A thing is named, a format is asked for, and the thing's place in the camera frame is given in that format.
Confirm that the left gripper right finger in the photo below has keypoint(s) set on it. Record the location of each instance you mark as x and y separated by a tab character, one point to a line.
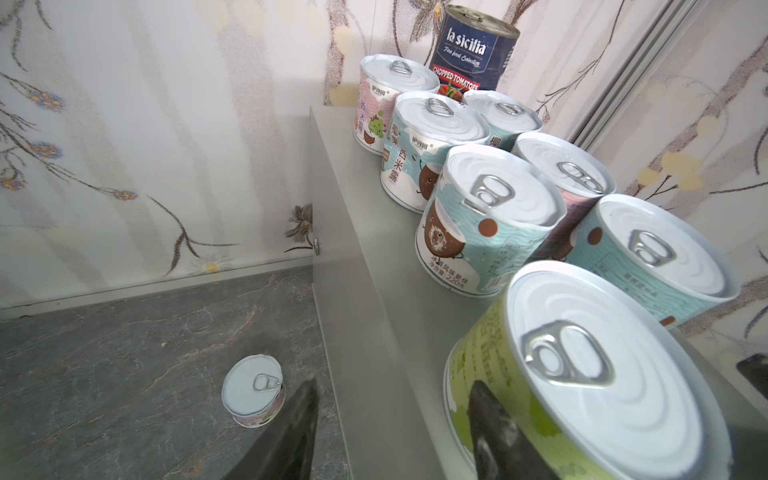
501	449

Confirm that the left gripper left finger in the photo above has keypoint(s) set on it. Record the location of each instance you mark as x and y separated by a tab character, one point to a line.
285	449

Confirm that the green label can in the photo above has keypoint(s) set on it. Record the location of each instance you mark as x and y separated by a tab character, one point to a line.
598	386

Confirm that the teal label can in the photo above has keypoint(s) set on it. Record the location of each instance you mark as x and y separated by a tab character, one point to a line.
506	116
489	212

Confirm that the white lid can front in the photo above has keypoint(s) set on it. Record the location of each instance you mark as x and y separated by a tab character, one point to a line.
424	127

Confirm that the pink label can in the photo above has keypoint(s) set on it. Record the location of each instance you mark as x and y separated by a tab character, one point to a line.
382	79

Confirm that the dark blue tomato can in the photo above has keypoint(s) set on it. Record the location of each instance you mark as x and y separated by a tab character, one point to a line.
472	51

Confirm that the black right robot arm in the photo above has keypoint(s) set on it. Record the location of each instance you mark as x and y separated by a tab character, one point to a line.
755	370

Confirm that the grey metal cabinet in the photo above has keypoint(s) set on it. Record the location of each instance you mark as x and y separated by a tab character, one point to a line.
388	326

